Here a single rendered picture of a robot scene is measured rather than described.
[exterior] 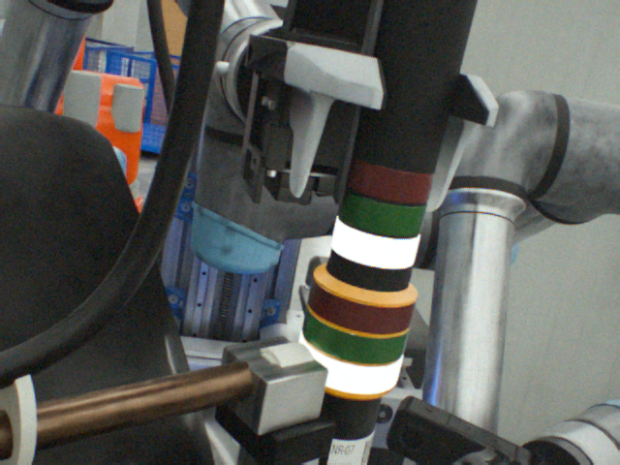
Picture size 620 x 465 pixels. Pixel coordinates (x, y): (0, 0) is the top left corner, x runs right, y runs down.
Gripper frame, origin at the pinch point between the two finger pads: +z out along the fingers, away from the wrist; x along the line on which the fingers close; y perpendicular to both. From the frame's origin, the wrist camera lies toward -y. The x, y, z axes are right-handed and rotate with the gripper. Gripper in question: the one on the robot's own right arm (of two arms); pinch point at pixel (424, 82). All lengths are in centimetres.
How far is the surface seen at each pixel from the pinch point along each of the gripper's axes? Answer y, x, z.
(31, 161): 6.9, 13.7, -10.6
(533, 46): -11, -106, -165
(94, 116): 63, 23, -390
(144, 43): 49, -20, -1100
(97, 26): 38, 52, -1127
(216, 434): 29.4, 0.5, -22.6
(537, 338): 83, -134, -161
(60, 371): 13.2, 11.3, -2.6
